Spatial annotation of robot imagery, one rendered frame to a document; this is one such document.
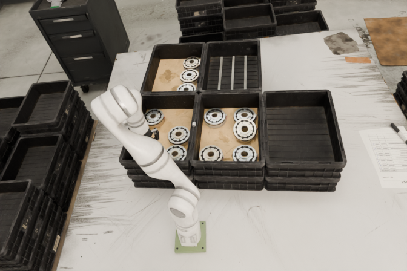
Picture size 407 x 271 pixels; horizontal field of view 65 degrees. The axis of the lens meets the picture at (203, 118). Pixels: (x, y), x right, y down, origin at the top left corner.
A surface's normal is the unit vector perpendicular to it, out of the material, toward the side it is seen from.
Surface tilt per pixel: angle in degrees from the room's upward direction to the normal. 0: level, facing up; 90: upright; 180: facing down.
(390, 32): 0
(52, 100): 0
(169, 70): 0
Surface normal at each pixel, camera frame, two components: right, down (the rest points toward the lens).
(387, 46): -0.13, -0.65
